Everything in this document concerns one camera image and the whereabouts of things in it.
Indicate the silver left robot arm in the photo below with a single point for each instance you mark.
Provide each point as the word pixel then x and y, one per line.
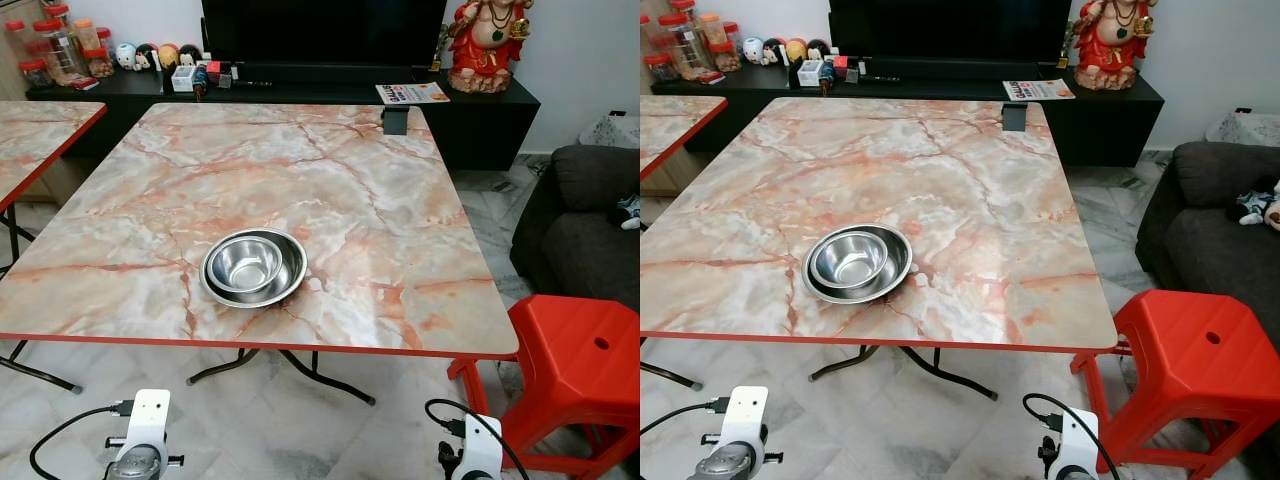
pixel 725 465
pixel 138 465

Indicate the black white plush toy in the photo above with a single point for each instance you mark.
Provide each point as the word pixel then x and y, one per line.
pixel 630 212
pixel 1258 205

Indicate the dark grey fabric sofa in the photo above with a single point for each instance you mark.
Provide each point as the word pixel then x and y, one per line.
pixel 1210 260
pixel 585 250

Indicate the light wooden cabinet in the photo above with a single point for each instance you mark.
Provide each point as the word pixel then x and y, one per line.
pixel 60 182
pixel 670 176

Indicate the white lace cloth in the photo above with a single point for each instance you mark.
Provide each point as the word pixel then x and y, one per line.
pixel 612 132
pixel 1245 128

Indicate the red plastic stool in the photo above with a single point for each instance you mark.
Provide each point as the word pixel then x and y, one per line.
pixel 1190 370
pixel 575 365

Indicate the small clear jar red lid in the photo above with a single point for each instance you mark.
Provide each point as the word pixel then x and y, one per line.
pixel 99 65
pixel 725 58
pixel 661 69
pixel 35 75

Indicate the flat red box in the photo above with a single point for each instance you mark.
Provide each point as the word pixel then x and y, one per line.
pixel 712 77
pixel 85 84

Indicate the black television cabinet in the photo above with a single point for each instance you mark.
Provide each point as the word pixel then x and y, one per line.
pixel 1105 120
pixel 480 125

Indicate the tall clear jar red lid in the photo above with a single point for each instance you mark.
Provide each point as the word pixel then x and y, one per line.
pixel 685 45
pixel 58 50

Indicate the small stainless steel bowl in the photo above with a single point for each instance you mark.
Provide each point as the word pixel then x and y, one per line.
pixel 245 263
pixel 850 258

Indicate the white blue round figurine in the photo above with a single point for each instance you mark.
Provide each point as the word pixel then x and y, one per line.
pixel 125 57
pixel 753 52

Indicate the clear jar orange lid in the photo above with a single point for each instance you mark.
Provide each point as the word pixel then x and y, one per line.
pixel 712 32
pixel 87 38

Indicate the black pink round figurine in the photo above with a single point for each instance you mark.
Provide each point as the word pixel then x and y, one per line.
pixel 146 58
pixel 775 52

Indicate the yellow orange round figurine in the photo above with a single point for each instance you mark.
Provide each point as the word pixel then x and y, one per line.
pixel 168 57
pixel 796 51

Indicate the red laughing Buddha statue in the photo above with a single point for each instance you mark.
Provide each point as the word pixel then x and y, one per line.
pixel 482 50
pixel 1110 48

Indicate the large stainless steel bowl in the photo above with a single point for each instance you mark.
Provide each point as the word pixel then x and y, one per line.
pixel 288 283
pixel 895 275

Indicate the orange white magazine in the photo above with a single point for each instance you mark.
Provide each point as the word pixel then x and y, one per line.
pixel 412 93
pixel 1040 89

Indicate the black table edge clamp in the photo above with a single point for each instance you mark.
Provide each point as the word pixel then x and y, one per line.
pixel 1015 117
pixel 396 121

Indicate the small golden ornament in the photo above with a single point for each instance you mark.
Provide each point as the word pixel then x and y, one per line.
pixel 1066 46
pixel 441 50

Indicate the black pen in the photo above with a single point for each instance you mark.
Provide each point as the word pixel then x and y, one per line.
pixel 882 76
pixel 257 79

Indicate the black flat television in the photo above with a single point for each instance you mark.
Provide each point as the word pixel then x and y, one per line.
pixel 320 30
pixel 950 28

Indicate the thin black table leg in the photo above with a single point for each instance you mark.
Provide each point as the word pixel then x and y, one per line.
pixel 12 232

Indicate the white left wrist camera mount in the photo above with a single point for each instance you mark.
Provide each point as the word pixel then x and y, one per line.
pixel 748 415
pixel 148 420

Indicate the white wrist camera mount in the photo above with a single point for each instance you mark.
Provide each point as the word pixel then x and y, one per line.
pixel 1075 450
pixel 482 450
pixel 148 420
pixel 748 415

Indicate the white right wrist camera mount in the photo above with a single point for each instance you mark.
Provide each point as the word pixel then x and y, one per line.
pixel 1075 450
pixel 482 450

